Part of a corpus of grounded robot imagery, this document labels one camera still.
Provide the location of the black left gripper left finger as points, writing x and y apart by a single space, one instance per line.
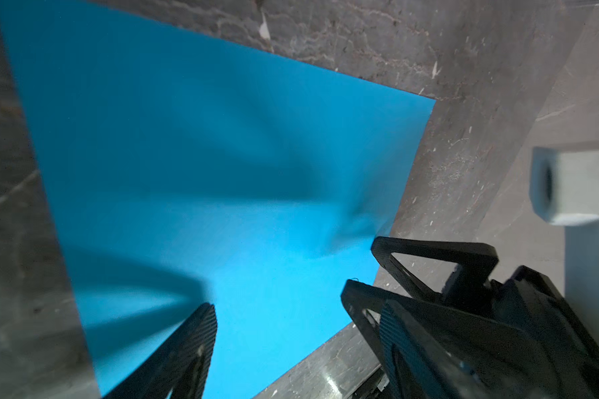
179 367

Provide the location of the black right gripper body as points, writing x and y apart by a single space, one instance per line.
529 301

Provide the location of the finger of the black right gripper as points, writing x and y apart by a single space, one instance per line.
438 271
360 301

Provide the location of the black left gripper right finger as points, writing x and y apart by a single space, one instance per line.
447 353

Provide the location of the blue square paper sheet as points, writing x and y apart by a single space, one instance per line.
182 169

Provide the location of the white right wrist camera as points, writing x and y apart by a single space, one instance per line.
564 191

